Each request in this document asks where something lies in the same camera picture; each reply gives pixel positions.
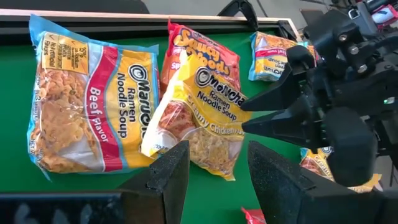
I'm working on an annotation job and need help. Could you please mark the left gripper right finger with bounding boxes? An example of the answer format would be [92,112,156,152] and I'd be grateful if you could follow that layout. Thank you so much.
[248,140,398,224]

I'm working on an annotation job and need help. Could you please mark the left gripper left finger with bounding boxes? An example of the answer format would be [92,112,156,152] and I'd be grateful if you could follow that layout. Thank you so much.
[0,139,191,224]

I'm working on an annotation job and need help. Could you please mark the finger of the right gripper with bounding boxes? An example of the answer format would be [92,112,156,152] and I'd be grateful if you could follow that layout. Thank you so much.
[240,44,318,112]
[241,107,379,187]

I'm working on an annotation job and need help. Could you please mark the green table mat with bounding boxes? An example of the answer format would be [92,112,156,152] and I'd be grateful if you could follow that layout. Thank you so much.
[0,29,312,224]

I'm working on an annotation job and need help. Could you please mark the Saucy Noods red noodle pack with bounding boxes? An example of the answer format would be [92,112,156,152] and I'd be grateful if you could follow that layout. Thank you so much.
[159,19,242,98]
[241,207,267,224]

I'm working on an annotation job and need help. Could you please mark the Maruchan beef ramen pack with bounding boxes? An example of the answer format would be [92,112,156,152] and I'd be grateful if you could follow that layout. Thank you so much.
[26,14,161,182]
[248,30,320,82]

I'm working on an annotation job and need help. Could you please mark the red and white device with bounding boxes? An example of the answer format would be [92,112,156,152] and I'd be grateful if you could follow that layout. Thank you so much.
[371,2,398,29]

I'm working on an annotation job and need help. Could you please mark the black aluminium table frame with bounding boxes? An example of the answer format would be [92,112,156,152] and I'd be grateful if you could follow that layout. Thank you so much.
[0,14,304,46]

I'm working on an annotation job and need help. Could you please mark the Maruchan creamy chicken ramen pack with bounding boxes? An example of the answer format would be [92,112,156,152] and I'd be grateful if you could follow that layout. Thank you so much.
[140,49,253,182]
[298,146,382,194]

